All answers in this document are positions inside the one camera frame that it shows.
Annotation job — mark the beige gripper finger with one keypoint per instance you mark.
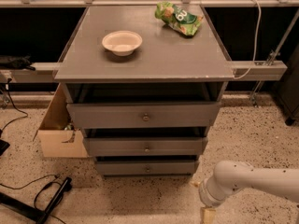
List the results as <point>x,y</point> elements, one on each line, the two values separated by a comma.
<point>207,215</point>

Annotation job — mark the grey bottom drawer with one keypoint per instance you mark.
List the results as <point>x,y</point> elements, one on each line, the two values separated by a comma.
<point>146,168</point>

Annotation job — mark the grey drawer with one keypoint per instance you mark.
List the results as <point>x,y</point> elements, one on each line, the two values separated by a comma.
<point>146,168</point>
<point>104,147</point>
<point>147,115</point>

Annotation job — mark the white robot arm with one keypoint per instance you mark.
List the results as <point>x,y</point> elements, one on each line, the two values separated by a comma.
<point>230,177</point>

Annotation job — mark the grey top drawer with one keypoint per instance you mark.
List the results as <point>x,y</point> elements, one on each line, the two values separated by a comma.
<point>147,115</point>

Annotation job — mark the grey middle drawer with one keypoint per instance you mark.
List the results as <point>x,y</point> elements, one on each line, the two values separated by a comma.
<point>104,147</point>

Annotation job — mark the grey drawer cabinet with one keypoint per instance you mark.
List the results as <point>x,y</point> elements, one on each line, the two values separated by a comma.
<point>167,68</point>

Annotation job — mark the cardboard box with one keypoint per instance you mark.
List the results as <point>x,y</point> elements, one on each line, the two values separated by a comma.
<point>59,138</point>

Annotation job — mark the green snack bag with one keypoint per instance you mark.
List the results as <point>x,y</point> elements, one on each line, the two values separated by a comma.
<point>177,18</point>

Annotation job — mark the metal frame rail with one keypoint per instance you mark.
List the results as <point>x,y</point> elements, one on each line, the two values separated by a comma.
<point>243,71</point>

